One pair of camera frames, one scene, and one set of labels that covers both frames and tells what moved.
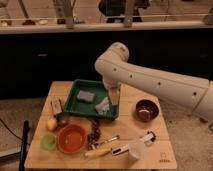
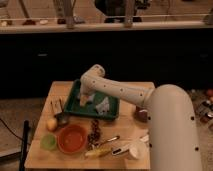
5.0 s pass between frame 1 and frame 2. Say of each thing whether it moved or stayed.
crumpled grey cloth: stayed
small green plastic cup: stayed
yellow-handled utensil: stayed
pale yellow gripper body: moved
